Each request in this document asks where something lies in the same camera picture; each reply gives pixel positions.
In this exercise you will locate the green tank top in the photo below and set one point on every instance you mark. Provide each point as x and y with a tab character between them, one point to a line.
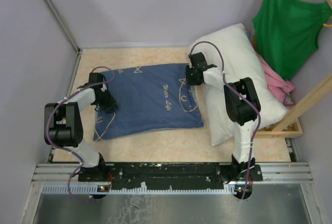
287	31

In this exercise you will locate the pink shirt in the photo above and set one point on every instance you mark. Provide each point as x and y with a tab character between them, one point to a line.
275	83

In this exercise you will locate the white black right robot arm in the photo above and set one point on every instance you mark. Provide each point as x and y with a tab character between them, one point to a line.
241	101

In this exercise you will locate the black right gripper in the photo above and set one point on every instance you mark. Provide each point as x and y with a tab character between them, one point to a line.
189	69

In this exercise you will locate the wooden clothes rack frame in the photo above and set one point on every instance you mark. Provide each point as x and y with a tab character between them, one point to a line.
289	126

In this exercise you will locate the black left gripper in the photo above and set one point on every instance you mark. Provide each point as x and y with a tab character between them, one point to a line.
112	103

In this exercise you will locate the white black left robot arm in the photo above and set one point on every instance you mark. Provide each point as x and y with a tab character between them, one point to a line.
63	124

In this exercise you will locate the grey-blue pillowcase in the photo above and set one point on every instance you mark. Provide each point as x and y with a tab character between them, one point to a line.
149	98

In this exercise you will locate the white slotted cable duct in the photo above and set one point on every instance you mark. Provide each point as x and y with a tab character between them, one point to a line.
100	189

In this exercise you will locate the aluminium rail frame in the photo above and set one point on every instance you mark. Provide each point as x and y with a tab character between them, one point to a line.
277	192

